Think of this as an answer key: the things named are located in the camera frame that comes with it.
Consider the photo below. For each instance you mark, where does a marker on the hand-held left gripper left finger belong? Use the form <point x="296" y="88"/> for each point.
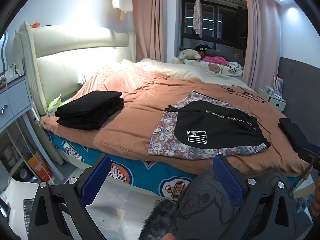
<point x="100" y="177"/>

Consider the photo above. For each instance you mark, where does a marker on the wavy frame mirror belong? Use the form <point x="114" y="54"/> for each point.
<point x="3" y="55"/>

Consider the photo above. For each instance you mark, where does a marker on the black plush toy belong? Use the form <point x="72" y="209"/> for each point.
<point x="201" y="48"/>

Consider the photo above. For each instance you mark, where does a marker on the orange blanket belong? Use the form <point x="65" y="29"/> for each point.
<point x="140" y="105"/>

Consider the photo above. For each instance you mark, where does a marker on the pink curtain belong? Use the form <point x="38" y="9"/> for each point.
<point x="150" y="22"/>
<point x="260" y="42"/>

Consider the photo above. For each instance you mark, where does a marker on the dark grey window bench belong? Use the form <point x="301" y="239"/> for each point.
<point x="232" y="48"/>

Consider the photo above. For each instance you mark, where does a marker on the dark window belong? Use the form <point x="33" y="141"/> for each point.
<point x="225" y="27"/>

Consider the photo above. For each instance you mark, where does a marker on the black bear print pants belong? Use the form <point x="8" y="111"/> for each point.
<point x="215" y="130"/>

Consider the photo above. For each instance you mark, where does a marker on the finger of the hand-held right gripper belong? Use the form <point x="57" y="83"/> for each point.
<point x="310" y="153"/>

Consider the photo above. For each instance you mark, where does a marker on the small orange toy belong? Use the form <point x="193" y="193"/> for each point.
<point x="35" y="25"/>

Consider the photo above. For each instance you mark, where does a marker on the blue-grey dresser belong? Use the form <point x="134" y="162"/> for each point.
<point x="15" y="100"/>

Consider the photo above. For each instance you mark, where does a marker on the blue printed bedsheet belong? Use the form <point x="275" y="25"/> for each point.
<point x="140" y="170"/>

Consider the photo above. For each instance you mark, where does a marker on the black folded cloth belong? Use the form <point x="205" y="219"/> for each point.
<point x="292" y="132"/>

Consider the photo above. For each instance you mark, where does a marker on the green tissue box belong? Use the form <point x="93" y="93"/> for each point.
<point x="53" y="105"/>

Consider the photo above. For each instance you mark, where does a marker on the grey pillow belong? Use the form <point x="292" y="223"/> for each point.
<point x="216" y="52"/>

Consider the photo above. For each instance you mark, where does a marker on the pink plush toy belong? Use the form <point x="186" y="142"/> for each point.
<point x="215" y="60"/>

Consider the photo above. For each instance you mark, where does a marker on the cream padded bed headboard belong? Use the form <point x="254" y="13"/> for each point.
<point x="75" y="55"/>

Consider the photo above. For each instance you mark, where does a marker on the white plush toy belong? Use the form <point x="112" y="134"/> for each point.
<point x="186" y="54"/>

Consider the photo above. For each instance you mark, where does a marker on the white nightstand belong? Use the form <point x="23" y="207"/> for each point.
<point x="273" y="102"/>

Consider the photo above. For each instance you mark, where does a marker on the dark furry slipper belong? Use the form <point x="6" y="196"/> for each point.
<point x="157" y="220"/>

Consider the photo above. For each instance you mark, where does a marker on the cream duvet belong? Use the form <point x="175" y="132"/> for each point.
<point x="175" y="70"/>

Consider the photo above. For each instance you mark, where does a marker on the person's left leg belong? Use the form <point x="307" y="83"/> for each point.
<point x="207" y="205"/>

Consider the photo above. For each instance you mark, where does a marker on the stack of black folded clothes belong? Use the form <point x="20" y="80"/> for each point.
<point x="90" y="110"/>

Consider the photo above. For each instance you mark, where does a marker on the person's right forearm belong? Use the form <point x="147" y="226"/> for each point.
<point x="317" y="195"/>

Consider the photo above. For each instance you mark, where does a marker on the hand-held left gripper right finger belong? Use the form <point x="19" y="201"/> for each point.
<point x="227" y="177"/>

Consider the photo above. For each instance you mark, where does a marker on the hanging floral garment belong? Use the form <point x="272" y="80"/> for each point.
<point x="197" y="17"/>

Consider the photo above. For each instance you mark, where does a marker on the orange paper bag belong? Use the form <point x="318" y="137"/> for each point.
<point x="40" y="167"/>

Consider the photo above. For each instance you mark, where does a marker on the white charger box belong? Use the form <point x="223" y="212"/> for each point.
<point x="13" y="73"/>

